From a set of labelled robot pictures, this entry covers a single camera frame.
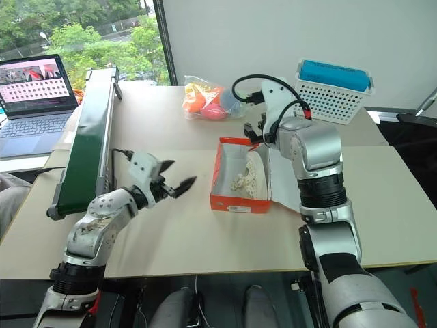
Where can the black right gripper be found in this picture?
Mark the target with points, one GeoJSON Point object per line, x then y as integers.
{"type": "Point", "coordinates": [262, 128]}

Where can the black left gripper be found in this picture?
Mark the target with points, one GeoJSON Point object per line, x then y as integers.
{"type": "Point", "coordinates": [161, 191]}

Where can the orange cardboard shoebox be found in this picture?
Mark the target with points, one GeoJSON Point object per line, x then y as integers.
{"type": "Point", "coordinates": [239, 205]}

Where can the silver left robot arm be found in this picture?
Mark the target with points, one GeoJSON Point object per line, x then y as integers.
{"type": "Point", "coordinates": [95, 222]}

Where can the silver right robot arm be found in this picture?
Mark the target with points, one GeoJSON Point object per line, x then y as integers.
{"type": "Point", "coordinates": [324, 147]}

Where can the blue pack in basket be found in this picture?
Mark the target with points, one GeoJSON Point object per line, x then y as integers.
{"type": "Point", "coordinates": [334, 76]}

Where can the white perforated shoe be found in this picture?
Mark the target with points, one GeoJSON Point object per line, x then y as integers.
{"type": "Point", "coordinates": [238, 182]}
{"type": "Point", "coordinates": [260, 174]}

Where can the clear plastic bag of toys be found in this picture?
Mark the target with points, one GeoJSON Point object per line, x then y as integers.
{"type": "Point", "coordinates": [211, 99]}

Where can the white perforated plastic basket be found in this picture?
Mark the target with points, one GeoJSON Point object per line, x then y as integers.
{"type": "Point", "coordinates": [333, 102]}

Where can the green conveyor belt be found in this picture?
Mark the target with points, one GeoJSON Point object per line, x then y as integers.
{"type": "Point", "coordinates": [88, 147]}

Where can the dark grey rounded shape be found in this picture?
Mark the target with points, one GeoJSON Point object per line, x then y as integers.
{"type": "Point", "coordinates": [174, 307]}
{"type": "Point", "coordinates": [260, 307]}

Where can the grey open laptop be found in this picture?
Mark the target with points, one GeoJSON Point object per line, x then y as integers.
{"type": "Point", "coordinates": [32, 102]}

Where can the grey trouser leg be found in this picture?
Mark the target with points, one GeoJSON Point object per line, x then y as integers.
{"type": "Point", "coordinates": [12, 201]}

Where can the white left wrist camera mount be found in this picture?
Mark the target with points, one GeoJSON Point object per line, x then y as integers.
{"type": "Point", "coordinates": [141, 167]}

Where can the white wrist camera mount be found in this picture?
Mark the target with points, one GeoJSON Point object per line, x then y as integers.
{"type": "Point", "coordinates": [273, 102]}
{"type": "Point", "coordinates": [141, 167]}

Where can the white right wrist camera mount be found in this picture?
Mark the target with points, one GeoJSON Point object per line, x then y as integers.
{"type": "Point", "coordinates": [273, 102]}

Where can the dark window frame post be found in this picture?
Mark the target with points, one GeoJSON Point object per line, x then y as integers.
{"type": "Point", "coordinates": [167, 41]}

